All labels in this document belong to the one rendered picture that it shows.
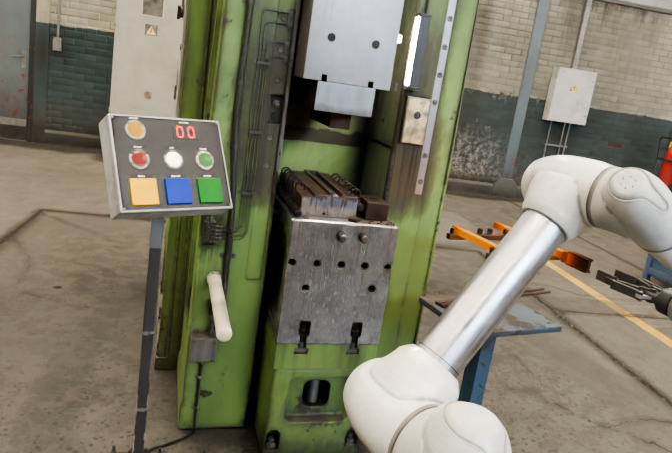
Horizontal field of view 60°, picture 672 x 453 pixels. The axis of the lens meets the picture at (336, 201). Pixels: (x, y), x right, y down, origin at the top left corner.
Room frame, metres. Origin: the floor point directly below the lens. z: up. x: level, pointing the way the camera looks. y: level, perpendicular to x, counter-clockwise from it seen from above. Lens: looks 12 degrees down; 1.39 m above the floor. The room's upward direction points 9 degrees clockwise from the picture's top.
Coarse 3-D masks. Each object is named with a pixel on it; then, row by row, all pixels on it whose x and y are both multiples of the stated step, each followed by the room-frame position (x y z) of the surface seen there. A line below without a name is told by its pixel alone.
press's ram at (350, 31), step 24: (312, 0) 1.91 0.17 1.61; (336, 0) 1.93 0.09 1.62; (360, 0) 1.95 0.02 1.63; (384, 0) 1.97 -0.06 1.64; (312, 24) 1.91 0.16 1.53; (336, 24) 1.93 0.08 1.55; (360, 24) 1.95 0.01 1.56; (384, 24) 1.98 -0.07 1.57; (312, 48) 1.91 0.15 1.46; (336, 48) 1.93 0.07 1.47; (360, 48) 1.96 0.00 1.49; (384, 48) 1.98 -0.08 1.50; (312, 72) 1.91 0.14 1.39; (336, 72) 1.94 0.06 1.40; (360, 72) 1.96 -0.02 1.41; (384, 72) 1.98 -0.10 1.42
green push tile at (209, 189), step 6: (198, 180) 1.66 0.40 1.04; (204, 180) 1.67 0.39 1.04; (210, 180) 1.69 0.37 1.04; (216, 180) 1.70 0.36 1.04; (198, 186) 1.65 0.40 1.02; (204, 186) 1.66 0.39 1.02; (210, 186) 1.68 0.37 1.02; (216, 186) 1.69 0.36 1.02; (198, 192) 1.65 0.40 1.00; (204, 192) 1.65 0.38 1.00; (210, 192) 1.67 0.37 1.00; (216, 192) 1.68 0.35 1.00; (204, 198) 1.65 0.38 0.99; (210, 198) 1.66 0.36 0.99; (216, 198) 1.67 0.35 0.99; (222, 198) 1.69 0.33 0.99
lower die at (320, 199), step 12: (312, 180) 2.18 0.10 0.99; (336, 180) 2.25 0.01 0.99; (300, 192) 1.98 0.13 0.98; (312, 192) 1.97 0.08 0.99; (324, 192) 1.99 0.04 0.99; (348, 192) 2.04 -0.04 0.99; (300, 204) 1.92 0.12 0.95; (312, 204) 1.93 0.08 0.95; (324, 204) 1.94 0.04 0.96; (336, 204) 1.96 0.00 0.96; (348, 204) 1.97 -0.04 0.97; (324, 216) 1.95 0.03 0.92; (336, 216) 1.96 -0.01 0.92; (348, 216) 1.97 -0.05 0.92
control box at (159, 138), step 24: (120, 120) 1.59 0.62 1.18; (144, 120) 1.64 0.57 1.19; (168, 120) 1.69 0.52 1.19; (192, 120) 1.75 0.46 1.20; (120, 144) 1.56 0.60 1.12; (144, 144) 1.61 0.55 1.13; (168, 144) 1.66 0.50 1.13; (192, 144) 1.71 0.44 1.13; (216, 144) 1.76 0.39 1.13; (120, 168) 1.53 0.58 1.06; (144, 168) 1.58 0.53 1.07; (168, 168) 1.62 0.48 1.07; (192, 168) 1.67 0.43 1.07; (216, 168) 1.73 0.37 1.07; (120, 192) 1.50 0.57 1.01; (192, 192) 1.64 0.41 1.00; (120, 216) 1.51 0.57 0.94; (144, 216) 1.57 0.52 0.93; (168, 216) 1.63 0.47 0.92
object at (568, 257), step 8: (496, 224) 2.15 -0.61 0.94; (504, 224) 2.15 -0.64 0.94; (560, 256) 1.85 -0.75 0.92; (568, 256) 1.83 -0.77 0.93; (576, 256) 1.81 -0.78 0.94; (584, 256) 1.80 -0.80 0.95; (568, 264) 1.82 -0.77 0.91; (576, 264) 1.80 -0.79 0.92; (584, 264) 1.77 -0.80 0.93; (584, 272) 1.76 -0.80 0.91
